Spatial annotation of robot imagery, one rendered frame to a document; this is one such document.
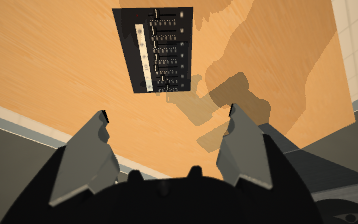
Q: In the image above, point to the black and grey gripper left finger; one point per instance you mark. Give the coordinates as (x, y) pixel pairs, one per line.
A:
(85, 165)

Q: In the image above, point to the black lighting desk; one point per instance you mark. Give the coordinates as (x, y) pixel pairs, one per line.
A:
(157, 47)

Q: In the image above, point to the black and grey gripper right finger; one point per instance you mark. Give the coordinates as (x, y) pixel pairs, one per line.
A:
(251, 161)

